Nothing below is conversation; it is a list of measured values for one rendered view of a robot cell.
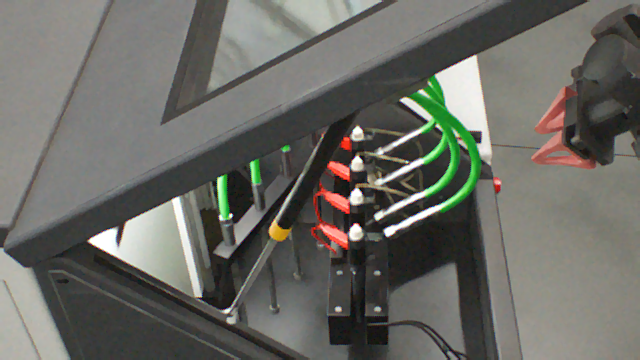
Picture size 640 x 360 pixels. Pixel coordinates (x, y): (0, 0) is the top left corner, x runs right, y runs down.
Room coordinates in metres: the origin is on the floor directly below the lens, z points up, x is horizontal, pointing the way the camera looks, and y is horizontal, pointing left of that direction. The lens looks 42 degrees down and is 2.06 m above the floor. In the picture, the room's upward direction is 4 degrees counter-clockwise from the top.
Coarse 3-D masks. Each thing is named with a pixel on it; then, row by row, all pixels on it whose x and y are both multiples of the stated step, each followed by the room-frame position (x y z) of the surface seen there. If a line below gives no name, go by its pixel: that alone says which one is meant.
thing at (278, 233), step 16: (336, 128) 0.57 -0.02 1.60; (320, 144) 0.58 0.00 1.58; (336, 144) 0.57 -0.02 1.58; (320, 160) 0.57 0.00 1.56; (304, 176) 0.58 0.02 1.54; (320, 176) 0.58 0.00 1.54; (304, 192) 0.58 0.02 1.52; (288, 208) 0.58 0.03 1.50; (272, 224) 0.59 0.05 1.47; (288, 224) 0.58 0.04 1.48; (272, 240) 0.59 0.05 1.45; (256, 272) 0.59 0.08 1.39; (240, 304) 0.60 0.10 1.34
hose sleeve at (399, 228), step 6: (426, 210) 0.89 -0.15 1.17; (432, 210) 0.88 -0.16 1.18; (438, 210) 0.88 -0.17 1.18; (414, 216) 0.89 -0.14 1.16; (420, 216) 0.89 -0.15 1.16; (426, 216) 0.88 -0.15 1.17; (432, 216) 0.88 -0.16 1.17; (438, 216) 0.88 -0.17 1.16; (402, 222) 0.89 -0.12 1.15; (408, 222) 0.89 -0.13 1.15; (414, 222) 0.88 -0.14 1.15; (420, 222) 0.88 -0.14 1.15; (426, 222) 0.88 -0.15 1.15; (396, 228) 0.89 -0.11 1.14; (402, 228) 0.89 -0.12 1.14; (408, 228) 0.88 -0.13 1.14; (414, 228) 0.88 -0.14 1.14
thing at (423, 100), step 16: (416, 96) 0.89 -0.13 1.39; (448, 112) 0.89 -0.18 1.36; (464, 128) 0.88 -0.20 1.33; (480, 160) 0.88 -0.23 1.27; (224, 176) 0.91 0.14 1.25; (224, 192) 0.91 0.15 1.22; (464, 192) 0.88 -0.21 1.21; (224, 208) 0.91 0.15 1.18; (448, 208) 0.88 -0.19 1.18; (224, 224) 0.91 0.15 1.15
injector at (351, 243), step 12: (348, 240) 0.90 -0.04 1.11; (360, 240) 0.89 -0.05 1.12; (348, 252) 0.90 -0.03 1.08; (360, 252) 0.89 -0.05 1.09; (372, 252) 0.90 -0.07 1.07; (360, 264) 0.89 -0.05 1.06; (360, 276) 0.89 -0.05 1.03; (360, 288) 0.89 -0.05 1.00; (360, 300) 0.89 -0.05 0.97; (360, 312) 0.89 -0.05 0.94
